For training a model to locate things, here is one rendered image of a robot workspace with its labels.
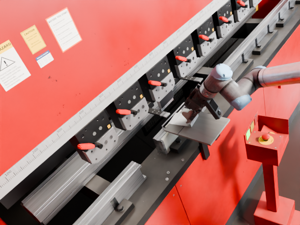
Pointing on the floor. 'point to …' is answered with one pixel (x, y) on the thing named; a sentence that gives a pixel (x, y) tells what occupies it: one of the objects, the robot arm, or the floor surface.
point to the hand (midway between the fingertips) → (191, 118)
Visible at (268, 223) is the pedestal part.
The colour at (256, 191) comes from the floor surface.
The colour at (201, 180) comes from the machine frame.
